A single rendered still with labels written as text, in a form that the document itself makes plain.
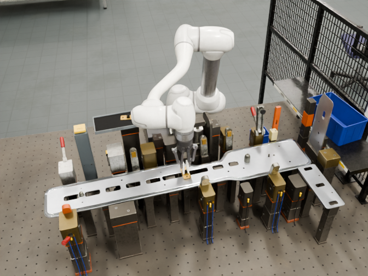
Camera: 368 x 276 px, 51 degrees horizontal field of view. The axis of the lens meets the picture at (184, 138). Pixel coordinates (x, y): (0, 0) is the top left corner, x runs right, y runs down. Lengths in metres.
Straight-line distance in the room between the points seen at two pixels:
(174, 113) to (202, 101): 0.84
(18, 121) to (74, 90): 0.74
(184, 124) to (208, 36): 0.58
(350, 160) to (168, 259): 1.07
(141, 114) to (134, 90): 2.80
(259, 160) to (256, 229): 0.37
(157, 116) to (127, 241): 0.65
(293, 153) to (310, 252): 0.52
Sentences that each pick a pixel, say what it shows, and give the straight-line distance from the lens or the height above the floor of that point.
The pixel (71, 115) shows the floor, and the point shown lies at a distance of 4.30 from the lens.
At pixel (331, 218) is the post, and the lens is 2.05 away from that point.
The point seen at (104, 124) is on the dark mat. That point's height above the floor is 1.16.
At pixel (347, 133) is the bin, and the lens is 2.23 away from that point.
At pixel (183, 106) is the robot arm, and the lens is 1.70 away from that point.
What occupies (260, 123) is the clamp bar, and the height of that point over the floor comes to 1.11.
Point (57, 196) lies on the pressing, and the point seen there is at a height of 1.00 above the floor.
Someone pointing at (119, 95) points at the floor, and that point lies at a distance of 4.49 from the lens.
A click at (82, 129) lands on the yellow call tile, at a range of 2.12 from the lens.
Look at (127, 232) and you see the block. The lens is 1.93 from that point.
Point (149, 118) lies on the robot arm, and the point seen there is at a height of 1.39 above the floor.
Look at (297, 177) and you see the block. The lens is 2.09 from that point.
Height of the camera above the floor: 2.43
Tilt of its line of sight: 40 degrees down
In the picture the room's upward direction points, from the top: 2 degrees counter-clockwise
